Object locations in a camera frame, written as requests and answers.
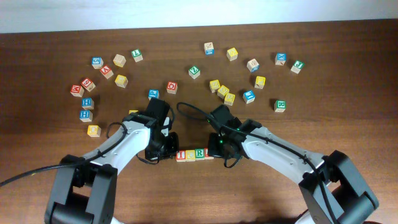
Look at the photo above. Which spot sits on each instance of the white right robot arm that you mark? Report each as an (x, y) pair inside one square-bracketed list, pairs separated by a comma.
[(333, 189)]

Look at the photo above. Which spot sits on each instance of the blue side block top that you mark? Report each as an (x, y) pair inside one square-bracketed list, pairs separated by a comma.
[(209, 48)]

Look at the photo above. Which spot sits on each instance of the blue X block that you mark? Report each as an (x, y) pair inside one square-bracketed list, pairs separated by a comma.
[(280, 58)]

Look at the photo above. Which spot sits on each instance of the yellow block cluster bottom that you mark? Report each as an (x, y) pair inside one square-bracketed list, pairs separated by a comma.
[(229, 99)]

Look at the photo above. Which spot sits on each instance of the green r block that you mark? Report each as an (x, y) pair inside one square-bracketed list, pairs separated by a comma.
[(280, 106), (199, 154)]

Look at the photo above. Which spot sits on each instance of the green J block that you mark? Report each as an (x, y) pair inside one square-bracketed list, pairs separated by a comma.
[(297, 66)]

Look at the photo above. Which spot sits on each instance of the blue P block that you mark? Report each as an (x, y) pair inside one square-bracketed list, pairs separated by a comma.
[(153, 94)]

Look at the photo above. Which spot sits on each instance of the blue D side block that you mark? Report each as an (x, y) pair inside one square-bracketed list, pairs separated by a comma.
[(252, 65)]

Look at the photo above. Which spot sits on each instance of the yellow block cluster left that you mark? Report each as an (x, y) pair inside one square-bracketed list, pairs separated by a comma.
[(214, 85)]

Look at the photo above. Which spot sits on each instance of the yellow O block far left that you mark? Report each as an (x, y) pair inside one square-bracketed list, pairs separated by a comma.
[(94, 131)]

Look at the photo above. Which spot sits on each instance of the blue S block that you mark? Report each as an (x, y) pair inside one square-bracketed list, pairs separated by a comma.
[(97, 62)]

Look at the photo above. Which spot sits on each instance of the red O block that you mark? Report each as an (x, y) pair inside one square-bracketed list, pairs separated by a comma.
[(172, 88)]

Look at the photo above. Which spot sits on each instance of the yellow block cluster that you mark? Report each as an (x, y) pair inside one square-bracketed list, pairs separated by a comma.
[(229, 99), (214, 85), (222, 91)]

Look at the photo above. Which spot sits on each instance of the green L block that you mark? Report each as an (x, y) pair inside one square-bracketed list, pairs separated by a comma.
[(137, 55)]

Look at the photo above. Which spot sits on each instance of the red M block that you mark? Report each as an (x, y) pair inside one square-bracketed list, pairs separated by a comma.
[(77, 90)]

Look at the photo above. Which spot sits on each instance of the yellow C block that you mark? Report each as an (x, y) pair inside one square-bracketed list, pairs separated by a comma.
[(190, 155)]

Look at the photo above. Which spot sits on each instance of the blue H block lower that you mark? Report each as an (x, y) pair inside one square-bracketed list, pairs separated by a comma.
[(86, 116)]

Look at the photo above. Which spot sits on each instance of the plain wood block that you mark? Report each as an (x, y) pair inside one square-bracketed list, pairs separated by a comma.
[(119, 60)]

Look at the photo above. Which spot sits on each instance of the yellow block cluster middle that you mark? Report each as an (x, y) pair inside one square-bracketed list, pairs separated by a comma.
[(222, 91)]

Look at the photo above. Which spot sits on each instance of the blue h block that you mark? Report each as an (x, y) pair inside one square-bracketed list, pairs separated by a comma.
[(87, 104), (86, 116)]

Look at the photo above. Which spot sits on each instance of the yellow block top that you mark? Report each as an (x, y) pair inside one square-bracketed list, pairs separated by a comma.
[(232, 54)]

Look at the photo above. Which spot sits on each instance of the red letter I block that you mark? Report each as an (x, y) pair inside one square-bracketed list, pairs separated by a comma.
[(181, 156)]

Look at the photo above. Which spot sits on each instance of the blue I block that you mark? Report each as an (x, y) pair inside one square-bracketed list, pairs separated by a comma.
[(248, 96)]

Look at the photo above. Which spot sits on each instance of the yellow block right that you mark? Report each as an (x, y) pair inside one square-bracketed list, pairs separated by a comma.
[(260, 82)]

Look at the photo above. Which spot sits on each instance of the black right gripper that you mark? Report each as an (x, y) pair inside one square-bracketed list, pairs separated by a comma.
[(213, 150)]

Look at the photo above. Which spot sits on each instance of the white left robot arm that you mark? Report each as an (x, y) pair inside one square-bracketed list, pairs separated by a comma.
[(84, 190)]

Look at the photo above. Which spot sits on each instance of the blue H block upper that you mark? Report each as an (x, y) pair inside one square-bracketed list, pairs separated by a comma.
[(87, 104)]

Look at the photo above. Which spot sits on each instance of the red S block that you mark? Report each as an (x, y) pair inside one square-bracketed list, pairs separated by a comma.
[(88, 84)]

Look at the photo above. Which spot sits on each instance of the green Z block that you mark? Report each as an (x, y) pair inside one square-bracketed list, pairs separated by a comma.
[(194, 72)]

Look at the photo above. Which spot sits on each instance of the red N block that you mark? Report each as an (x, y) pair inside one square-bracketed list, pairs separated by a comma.
[(106, 71)]

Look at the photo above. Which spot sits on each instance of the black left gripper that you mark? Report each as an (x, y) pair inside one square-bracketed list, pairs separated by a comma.
[(173, 147)]

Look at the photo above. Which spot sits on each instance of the red A block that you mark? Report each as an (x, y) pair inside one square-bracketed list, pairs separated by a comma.
[(207, 156)]

